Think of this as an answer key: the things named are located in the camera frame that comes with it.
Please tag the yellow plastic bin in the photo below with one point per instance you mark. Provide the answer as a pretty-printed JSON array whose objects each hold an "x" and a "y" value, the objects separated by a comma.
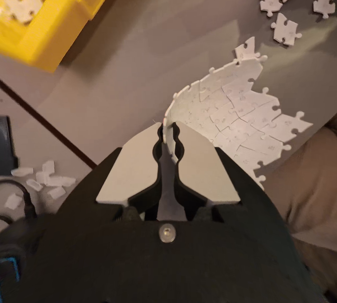
[{"x": 65, "y": 19}]

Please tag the pile of clear plastic clips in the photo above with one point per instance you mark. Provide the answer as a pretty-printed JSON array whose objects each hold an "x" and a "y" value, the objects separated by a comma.
[{"x": 52, "y": 179}]

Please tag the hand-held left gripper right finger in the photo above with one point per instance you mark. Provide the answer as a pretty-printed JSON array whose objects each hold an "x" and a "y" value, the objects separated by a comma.
[{"x": 206, "y": 174}]

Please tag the assembled white puzzle ball section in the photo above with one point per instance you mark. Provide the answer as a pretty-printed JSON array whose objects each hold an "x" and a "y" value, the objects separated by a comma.
[{"x": 237, "y": 113}]

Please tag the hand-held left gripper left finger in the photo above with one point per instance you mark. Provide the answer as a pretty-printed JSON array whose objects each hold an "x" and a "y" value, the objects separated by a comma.
[{"x": 129, "y": 174}]

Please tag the black flat pad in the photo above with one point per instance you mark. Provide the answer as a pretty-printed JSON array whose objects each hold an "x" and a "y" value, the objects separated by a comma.
[{"x": 5, "y": 145}]

